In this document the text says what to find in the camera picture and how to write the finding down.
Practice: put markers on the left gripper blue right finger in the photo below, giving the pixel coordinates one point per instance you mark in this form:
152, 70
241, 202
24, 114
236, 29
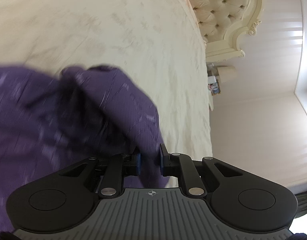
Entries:
185, 170

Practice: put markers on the cream tufted headboard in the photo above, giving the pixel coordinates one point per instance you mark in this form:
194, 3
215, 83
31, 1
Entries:
223, 23

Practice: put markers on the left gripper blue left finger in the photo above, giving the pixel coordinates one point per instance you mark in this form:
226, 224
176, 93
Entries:
114, 169

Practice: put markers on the cream embroidered bedspread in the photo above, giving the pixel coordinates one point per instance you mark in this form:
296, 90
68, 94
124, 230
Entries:
156, 43

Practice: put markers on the white table lamp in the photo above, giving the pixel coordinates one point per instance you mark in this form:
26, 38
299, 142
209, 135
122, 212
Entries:
226, 73

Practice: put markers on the purple patterned hooded garment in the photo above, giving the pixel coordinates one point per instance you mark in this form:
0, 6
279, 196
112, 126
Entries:
48, 123

